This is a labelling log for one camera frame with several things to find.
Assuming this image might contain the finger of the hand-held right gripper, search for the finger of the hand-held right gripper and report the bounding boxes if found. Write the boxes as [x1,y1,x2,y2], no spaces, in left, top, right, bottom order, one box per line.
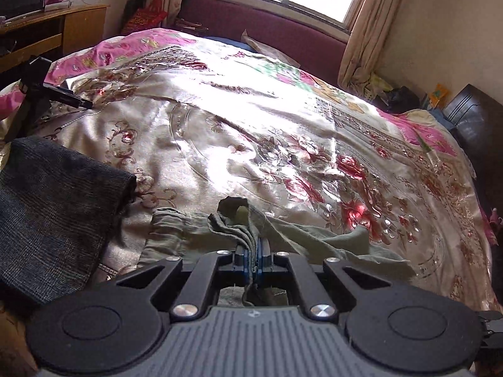
[476,309,503,362]

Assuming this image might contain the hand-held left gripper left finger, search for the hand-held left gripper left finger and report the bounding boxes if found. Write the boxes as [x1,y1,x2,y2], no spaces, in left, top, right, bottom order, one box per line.
[117,244,252,321]

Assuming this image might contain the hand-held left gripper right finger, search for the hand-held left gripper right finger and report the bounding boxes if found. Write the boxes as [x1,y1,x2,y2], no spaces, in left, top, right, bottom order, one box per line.
[257,239,394,321]

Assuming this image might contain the green pants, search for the green pants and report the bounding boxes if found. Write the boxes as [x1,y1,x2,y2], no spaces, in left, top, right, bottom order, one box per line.
[139,195,417,307]

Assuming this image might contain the pink fuzzy slipper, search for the pink fuzzy slipper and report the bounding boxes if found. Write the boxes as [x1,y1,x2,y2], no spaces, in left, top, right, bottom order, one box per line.
[485,208,503,244]

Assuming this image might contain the floral satin bedspread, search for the floral satin bedspread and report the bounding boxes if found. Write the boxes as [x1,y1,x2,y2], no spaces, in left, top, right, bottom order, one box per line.
[0,27,496,315]

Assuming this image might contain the dark wooden headboard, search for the dark wooden headboard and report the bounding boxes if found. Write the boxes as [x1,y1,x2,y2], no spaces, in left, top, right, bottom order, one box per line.
[444,84,503,221]

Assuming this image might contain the dark grey knit garment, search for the dark grey knit garment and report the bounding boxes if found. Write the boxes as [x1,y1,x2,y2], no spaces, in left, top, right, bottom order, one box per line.
[0,135,137,307]

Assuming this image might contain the pale green cloth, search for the pale green cloth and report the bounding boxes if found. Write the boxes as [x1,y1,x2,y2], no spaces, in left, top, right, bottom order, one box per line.
[363,73,394,101]

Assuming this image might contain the black bag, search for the black bag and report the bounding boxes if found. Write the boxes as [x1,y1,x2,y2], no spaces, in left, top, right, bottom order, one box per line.
[383,86,421,112]

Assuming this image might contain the white pillow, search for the white pillow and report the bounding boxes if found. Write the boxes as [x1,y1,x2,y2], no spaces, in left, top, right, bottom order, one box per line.
[240,29,301,67]

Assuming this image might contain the blue cloth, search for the blue cloth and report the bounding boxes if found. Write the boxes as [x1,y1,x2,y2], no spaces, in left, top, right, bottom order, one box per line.
[428,109,453,127]

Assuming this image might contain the yellow packet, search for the yellow packet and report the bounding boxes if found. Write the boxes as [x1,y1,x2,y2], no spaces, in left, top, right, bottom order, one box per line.
[428,83,450,108]

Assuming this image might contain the black tripod stand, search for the black tripod stand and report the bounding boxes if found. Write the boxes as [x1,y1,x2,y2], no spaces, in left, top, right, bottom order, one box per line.
[4,56,94,142]

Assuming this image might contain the wooden desk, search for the wooden desk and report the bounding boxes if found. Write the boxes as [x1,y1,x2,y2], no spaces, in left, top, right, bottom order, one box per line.
[0,4,111,75]

